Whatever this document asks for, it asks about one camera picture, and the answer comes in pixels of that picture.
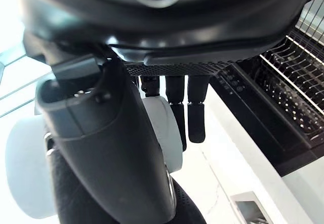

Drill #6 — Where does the black open dishwasher door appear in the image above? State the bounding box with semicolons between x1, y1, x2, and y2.
209;57;324;177

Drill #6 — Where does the wire upper dishwasher rack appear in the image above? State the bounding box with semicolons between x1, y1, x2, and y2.
295;0;324;41

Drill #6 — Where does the wire lower dishwasher rack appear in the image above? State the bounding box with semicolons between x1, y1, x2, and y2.
253;30;324;144

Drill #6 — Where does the wire dishwasher rack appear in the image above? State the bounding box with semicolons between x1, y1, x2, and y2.
253;30;324;144
295;0;324;41

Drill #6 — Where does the silver recessed square fixture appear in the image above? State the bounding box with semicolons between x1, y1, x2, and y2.
229;191;274;224

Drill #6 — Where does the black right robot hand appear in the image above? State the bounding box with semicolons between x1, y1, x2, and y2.
17;0;314;224

